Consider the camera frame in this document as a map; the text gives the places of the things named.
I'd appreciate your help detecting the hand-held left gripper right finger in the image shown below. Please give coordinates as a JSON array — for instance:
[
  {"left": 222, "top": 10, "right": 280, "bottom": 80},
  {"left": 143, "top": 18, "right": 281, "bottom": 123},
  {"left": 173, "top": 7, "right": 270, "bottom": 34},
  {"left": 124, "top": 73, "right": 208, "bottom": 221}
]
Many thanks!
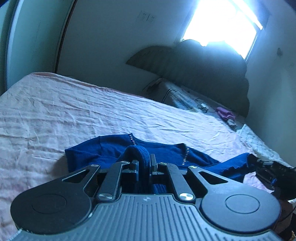
[{"left": 150, "top": 154, "right": 228, "bottom": 203}]

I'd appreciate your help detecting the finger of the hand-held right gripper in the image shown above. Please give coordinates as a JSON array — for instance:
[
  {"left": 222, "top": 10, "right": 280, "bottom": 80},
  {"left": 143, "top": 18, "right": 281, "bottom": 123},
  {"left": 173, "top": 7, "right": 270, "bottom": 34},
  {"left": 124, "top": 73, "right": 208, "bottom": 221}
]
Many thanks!
[{"left": 248, "top": 154, "right": 274, "bottom": 169}]

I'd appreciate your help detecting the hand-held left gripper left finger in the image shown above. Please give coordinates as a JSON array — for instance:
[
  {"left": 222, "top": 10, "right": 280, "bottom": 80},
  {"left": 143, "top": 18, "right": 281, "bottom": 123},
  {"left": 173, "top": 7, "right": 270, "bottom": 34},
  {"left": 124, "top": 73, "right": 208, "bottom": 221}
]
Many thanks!
[{"left": 61, "top": 160, "right": 140, "bottom": 202}]

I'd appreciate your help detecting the blue knit sweater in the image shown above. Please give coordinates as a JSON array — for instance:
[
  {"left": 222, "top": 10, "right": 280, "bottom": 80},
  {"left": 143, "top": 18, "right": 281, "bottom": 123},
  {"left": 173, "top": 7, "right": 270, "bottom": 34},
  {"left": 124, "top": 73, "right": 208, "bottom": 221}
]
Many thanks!
[{"left": 65, "top": 133, "right": 257, "bottom": 195}]

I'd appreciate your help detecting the white lace blanket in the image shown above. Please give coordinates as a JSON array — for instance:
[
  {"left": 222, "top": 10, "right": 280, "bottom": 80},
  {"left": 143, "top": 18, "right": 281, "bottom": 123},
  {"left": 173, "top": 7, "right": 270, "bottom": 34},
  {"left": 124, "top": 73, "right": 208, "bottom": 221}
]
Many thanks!
[{"left": 238, "top": 124, "right": 292, "bottom": 168}]

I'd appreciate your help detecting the purple cloth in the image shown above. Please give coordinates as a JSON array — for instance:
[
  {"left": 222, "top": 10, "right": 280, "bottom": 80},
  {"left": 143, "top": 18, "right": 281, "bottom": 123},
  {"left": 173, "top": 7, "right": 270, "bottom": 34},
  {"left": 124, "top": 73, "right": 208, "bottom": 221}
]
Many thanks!
[{"left": 215, "top": 107, "right": 234, "bottom": 121}]

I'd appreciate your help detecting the patterned pillow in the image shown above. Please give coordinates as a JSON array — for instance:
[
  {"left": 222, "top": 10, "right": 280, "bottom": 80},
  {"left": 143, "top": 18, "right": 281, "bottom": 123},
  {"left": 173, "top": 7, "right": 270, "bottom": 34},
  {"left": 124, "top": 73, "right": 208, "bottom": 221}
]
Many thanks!
[{"left": 141, "top": 78, "right": 245, "bottom": 130}]

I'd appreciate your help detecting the bed with pink sheet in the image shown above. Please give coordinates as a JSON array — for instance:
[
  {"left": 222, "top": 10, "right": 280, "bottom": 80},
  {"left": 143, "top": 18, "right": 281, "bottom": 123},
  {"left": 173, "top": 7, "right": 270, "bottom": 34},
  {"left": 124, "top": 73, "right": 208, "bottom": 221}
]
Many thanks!
[{"left": 0, "top": 72, "right": 296, "bottom": 241}]

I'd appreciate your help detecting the grey padded headboard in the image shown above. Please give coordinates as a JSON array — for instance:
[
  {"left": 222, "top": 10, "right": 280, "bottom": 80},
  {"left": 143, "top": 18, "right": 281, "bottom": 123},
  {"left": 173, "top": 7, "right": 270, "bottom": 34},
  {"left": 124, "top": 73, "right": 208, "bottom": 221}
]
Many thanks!
[{"left": 127, "top": 39, "right": 250, "bottom": 116}]

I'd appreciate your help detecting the bright window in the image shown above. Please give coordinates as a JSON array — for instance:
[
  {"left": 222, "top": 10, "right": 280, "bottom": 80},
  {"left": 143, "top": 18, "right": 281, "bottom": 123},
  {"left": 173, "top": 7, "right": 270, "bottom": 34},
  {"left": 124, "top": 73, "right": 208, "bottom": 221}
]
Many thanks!
[{"left": 180, "top": 0, "right": 271, "bottom": 61}]

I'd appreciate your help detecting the glass sliding wardrobe door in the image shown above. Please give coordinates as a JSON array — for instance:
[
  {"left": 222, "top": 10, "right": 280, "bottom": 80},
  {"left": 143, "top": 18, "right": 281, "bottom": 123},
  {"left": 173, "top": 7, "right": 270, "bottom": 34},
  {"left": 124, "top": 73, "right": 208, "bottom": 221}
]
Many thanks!
[{"left": 0, "top": 0, "right": 75, "bottom": 95}]

